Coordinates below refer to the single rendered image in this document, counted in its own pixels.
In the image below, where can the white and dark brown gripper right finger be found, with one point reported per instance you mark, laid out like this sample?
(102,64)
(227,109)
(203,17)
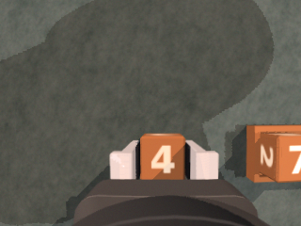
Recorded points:
(200,164)

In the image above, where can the orange cube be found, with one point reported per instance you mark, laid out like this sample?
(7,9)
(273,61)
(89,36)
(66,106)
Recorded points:
(280,157)
(162,157)

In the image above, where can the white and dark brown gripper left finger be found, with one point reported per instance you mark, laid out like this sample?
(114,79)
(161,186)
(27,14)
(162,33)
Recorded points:
(126,164)

